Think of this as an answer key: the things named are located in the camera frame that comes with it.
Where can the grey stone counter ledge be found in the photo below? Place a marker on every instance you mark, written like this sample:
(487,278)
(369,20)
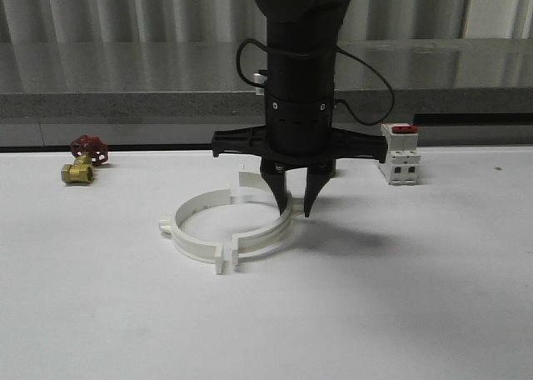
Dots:
(443,81)

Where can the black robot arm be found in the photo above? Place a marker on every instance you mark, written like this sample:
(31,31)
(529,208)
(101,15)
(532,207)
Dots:
(301,48)

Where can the brass valve with red handwheel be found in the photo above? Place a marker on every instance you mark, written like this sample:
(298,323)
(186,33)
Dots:
(89,152)

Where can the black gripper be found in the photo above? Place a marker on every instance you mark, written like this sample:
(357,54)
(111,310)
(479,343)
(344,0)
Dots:
(300,134)

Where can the white circuit breaker red switch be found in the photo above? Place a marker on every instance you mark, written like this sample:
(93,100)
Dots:
(402,164)

